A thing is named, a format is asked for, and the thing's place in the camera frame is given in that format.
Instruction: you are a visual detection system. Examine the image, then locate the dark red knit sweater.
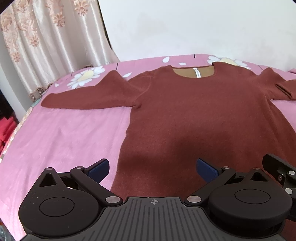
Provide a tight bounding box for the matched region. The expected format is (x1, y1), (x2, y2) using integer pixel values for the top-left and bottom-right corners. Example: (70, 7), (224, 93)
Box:
(41, 62), (295, 198)

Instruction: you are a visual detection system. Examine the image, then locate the red clothes pile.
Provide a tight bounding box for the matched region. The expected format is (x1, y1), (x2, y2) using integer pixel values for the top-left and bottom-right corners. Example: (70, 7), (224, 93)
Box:
(0, 116), (17, 161)

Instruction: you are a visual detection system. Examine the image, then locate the pink floral bed sheet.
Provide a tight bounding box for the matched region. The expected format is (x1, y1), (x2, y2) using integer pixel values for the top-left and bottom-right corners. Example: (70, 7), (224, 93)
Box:
(0, 53), (296, 241)

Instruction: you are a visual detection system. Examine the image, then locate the beige floral curtain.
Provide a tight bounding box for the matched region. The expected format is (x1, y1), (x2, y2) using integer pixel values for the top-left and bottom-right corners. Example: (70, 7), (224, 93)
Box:
(1, 1), (118, 101)

